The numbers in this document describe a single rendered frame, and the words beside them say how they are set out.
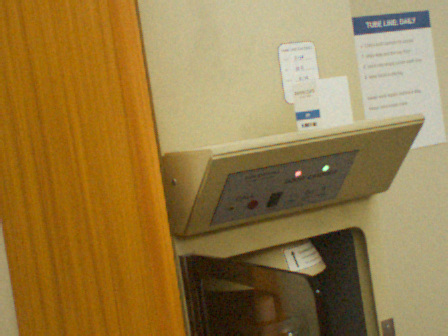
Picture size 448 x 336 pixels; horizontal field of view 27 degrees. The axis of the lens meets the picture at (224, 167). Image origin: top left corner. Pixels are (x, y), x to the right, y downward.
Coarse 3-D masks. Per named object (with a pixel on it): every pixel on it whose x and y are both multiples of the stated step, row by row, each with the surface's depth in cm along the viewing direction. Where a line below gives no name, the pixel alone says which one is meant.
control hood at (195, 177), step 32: (352, 128) 111; (384, 128) 114; (416, 128) 118; (192, 160) 104; (224, 160) 102; (256, 160) 105; (288, 160) 109; (384, 160) 119; (192, 192) 106; (352, 192) 121; (192, 224) 108; (224, 224) 111
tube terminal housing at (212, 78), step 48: (144, 0) 110; (192, 0) 114; (240, 0) 117; (288, 0) 121; (336, 0) 125; (144, 48) 110; (192, 48) 113; (240, 48) 117; (336, 48) 125; (192, 96) 113; (240, 96) 117; (192, 144) 113; (192, 240) 112; (240, 240) 116; (288, 240) 120; (384, 288) 128
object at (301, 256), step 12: (300, 240) 125; (252, 252) 122; (264, 252) 122; (276, 252) 122; (288, 252) 123; (300, 252) 124; (312, 252) 126; (264, 264) 122; (276, 264) 122; (288, 264) 122; (300, 264) 123; (312, 264) 124; (324, 264) 128
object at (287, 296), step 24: (216, 264) 102; (240, 264) 96; (216, 288) 103; (240, 288) 97; (264, 288) 92; (288, 288) 87; (312, 288) 83; (216, 312) 104; (240, 312) 98; (264, 312) 92; (288, 312) 88; (312, 312) 83
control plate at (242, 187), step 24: (264, 168) 107; (288, 168) 110; (312, 168) 112; (336, 168) 115; (240, 192) 108; (264, 192) 111; (288, 192) 113; (312, 192) 116; (336, 192) 119; (216, 216) 109; (240, 216) 112
